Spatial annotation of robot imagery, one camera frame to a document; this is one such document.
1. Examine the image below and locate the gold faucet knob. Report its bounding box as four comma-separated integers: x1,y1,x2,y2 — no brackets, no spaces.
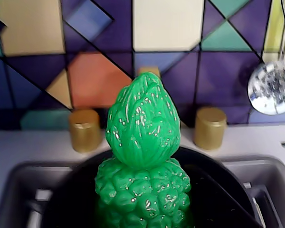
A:
68,109,101,153
194,107,227,151

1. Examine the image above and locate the green toy pineapple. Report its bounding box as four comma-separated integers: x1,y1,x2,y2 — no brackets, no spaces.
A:
95,72,192,228

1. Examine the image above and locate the gray toy sink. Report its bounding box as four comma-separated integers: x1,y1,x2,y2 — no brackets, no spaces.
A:
0,154,285,228

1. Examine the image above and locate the gold faucet spout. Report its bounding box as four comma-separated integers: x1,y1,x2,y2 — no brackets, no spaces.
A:
137,66,161,79

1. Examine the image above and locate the silver toy ladle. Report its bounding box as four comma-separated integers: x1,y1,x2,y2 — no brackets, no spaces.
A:
247,0,285,116

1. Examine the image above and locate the colorful geometric backsplash panel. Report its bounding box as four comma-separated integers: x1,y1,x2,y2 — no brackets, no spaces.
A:
0,0,285,131

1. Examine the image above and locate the blue toy kitchen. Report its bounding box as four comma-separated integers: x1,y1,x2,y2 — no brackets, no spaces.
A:
0,0,285,228

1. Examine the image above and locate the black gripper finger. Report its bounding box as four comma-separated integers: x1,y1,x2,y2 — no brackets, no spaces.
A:
174,145,265,228
49,149,113,228

